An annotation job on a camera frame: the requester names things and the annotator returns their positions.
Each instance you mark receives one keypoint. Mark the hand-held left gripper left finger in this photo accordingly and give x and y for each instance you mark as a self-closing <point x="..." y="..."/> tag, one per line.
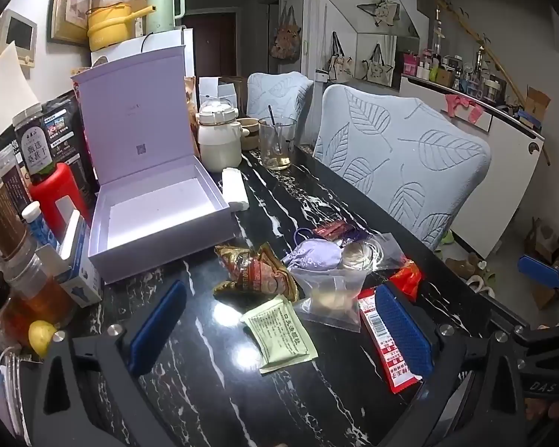
<point x="158" y="328"/>

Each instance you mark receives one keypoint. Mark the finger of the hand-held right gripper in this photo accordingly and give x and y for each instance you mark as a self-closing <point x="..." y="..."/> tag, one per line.
<point x="547" y="363"/>
<point x="538" y="274"/>

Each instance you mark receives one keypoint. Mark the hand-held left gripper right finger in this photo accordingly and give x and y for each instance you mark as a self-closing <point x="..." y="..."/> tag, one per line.
<point x="403" y="330"/>

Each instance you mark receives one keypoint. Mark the long red striped packet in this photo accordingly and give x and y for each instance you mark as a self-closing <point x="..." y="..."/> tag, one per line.
<point x="391" y="358"/>

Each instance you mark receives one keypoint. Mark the small orange-red packet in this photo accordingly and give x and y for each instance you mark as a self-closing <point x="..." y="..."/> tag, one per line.
<point x="407" y="277"/>

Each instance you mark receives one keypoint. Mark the clear zip bag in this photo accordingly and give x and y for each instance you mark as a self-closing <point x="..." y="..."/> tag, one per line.
<point x="330" y="300"/>

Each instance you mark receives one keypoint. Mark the clear bag with silver disc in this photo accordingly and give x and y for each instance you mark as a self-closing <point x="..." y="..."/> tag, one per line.
<point x="361" y="254"/>

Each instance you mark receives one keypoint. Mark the purple foil wrapper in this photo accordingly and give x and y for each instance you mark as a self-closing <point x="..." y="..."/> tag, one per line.
<point x="356" y="237"/>

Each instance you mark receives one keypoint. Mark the gold red snack packet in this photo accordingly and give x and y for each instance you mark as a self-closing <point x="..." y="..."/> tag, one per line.
<point x="261" y="274"/>

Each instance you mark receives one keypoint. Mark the purple fabric sachet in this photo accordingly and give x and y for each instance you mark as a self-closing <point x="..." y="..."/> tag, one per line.
<point x="314" y="254"/>

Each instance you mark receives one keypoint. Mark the green sachet packet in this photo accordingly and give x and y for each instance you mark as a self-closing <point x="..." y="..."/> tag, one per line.
<point x="282" y="335"/>

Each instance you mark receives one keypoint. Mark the dark red candy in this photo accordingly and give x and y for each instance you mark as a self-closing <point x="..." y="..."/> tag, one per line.
<point x="330" y="230"/>

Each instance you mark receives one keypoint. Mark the lavender gift box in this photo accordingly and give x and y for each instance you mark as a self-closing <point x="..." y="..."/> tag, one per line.
<point x="158" y="205"/>

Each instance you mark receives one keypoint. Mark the white slippers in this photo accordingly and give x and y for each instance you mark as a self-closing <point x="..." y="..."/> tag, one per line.
<point x="480" y="284"/>

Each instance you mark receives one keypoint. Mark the white blue carton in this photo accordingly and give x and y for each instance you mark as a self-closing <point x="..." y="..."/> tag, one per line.
<point x="79" y="274"/>

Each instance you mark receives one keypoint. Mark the white counter cabinet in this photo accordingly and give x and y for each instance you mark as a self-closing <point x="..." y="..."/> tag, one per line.
<point x="494" y="172"/>

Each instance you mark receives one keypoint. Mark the yellow lemon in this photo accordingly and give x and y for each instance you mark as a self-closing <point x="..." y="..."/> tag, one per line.
<point x="42" y="339"/>

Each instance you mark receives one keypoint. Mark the amber liquid jar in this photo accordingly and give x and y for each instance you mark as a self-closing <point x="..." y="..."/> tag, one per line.
<point x="42" y="293"/>

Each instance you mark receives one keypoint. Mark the blue tube with white cap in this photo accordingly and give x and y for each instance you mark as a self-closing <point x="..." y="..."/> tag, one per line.
<point x="39" y="226"/>

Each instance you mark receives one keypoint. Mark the black cap red bottle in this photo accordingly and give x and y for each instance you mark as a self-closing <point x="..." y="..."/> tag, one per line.
<point x="0" y="307"/>

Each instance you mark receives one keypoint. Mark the large leaf-pattern chair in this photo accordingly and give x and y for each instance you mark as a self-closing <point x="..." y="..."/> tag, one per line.
<point x="400" y="163"/>

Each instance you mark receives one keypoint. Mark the open cardboard box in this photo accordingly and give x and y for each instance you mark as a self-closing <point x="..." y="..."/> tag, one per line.
<point x="538" y="102"/>

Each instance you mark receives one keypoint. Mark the pink cloth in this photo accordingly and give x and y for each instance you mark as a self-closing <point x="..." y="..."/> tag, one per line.
<point x="463" y="107"/>

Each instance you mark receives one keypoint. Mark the brown powder jar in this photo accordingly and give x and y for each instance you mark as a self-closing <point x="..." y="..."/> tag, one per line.
<point x="4" y="214"/>

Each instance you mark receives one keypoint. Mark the brown ceramic bowl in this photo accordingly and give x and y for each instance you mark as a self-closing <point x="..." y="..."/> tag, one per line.
<point x="249" y="135"/>

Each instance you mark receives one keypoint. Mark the group of bottles on counter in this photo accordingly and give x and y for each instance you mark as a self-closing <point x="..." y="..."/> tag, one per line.
<point x="456" y="74"/>

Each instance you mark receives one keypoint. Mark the black printed pouch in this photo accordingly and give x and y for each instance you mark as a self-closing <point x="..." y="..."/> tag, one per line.
<point x="72" y="130"/>

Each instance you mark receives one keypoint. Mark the glass cup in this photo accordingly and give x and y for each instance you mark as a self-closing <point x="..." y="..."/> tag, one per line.
<point x="277" y="146"/>

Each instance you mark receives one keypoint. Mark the black labelled jar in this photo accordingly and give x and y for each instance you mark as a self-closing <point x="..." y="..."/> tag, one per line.
<point x="35" y="144"/>

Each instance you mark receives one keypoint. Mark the bamboo branch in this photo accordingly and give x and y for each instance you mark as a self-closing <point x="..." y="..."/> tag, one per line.
<point x="489" y="51"/>

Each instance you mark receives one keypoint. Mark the orange snack bag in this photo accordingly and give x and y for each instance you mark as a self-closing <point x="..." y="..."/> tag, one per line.
<point x="191" y="98"/>

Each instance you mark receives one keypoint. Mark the white cardboard box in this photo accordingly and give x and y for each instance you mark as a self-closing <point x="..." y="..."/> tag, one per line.
<point x="216" y="91"/>

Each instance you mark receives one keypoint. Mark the small leaf-pattern chair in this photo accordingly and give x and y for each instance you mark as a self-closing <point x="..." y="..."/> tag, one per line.
<point x="279" y="102"/>

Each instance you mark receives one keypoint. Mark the large canvas tote bag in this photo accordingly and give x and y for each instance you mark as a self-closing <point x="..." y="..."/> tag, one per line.
<point x="377" y="70"/>

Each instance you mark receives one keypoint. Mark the small canvas tote bag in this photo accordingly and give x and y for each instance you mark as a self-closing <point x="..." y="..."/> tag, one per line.
<point x="340" y="63"/>

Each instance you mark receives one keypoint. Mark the white mini fridge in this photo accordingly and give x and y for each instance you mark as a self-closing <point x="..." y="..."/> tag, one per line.
<point x="121" y="53"/>

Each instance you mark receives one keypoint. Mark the white foam board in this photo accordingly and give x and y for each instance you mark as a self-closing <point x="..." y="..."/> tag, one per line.
<point x="9" y="84"/>

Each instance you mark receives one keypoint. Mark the yellow pot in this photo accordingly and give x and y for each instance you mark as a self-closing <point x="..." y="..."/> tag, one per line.
<point x="109" y="28"/>

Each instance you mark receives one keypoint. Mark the brown hanging bag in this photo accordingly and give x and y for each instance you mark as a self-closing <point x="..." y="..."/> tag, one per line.
<point x="286" y="39"/>

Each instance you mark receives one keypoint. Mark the green electric kettle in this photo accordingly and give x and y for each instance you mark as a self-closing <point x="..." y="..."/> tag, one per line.
<point x="163" y="11"/>

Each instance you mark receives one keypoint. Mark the wall intercom panel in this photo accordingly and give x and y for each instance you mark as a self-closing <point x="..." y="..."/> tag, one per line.
<point x="16" y="35"/>

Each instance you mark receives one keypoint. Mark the framed wall picture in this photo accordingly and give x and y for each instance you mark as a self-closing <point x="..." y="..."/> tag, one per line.
<point x="72" y="4"/>

